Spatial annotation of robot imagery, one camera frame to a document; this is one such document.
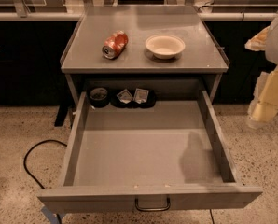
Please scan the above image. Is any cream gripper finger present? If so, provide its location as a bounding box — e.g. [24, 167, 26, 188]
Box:
[247, 66, 278, 129]
[244, 26, 270, 51]

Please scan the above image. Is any grey top drawer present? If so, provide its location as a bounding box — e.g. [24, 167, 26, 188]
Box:
[38, 91, 262, 213]

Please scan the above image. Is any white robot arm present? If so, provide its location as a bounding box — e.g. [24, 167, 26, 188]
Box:
[244, 14, 278, 129]

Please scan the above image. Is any grey drawer cabinet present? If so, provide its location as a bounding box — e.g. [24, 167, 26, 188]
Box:
[62, 6, 228, 106]

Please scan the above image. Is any black tray in drawer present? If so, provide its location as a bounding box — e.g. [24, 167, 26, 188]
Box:
[110, 89, 157, 108]

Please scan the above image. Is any white paper bowl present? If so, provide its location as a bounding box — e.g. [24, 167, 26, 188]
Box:
[146, 35, 186, 60]

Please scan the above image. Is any right white packet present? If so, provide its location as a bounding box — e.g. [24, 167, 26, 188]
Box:
[134, 88, 149, 104]

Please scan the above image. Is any white packet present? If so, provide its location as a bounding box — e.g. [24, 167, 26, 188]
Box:
[134, 88, 149, 104]
[117, 89, 133, 104]

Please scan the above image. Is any left white packet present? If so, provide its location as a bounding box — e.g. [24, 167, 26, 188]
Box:
[117, 89, 133, 104]

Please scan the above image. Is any crushed red soda can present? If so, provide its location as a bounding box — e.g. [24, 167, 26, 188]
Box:
[102, 31, 129, 60]

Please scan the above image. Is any black tape roll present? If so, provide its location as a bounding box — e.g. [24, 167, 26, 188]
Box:
[89, 88, 109, 108]

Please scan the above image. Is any dark background counter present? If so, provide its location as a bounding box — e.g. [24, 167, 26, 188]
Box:
[0, 21, 275, 105]

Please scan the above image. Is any black floor cable left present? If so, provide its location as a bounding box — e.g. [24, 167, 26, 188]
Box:
[22, 139, 68, 190]

